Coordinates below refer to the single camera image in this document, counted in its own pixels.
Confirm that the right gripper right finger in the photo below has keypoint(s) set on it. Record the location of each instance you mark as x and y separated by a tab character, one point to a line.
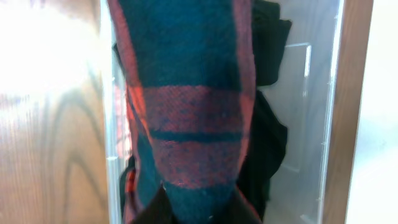
237	211

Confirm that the black cloth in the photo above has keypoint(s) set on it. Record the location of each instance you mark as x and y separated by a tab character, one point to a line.
268	139

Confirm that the pink cloth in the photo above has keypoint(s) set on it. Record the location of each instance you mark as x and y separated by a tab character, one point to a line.
123	135

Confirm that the red navy plaid cloth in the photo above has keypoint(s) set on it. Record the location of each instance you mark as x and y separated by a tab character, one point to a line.
190	90

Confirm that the clear plastic storage container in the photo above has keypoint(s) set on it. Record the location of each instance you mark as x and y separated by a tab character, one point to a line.
301	99

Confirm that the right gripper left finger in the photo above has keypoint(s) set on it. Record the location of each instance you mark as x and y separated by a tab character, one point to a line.
159	211

